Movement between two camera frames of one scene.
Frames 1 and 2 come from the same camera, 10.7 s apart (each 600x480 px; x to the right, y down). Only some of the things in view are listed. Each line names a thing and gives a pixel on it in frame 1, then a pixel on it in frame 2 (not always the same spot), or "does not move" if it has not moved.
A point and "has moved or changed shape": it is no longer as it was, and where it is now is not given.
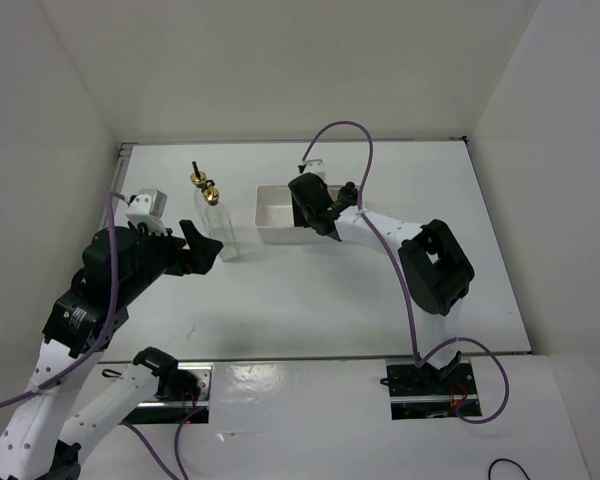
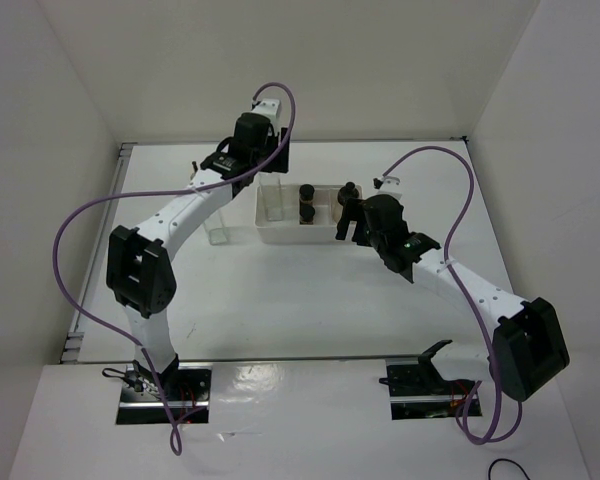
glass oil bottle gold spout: [219, 222] to [270, 187]
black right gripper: [298, 215] to [354, 210]
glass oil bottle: [198, 179] has moved or changed shape
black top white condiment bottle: [348, 194] does not move
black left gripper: [200, 257] to [280, 162]
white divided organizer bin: [274, 217] does not move
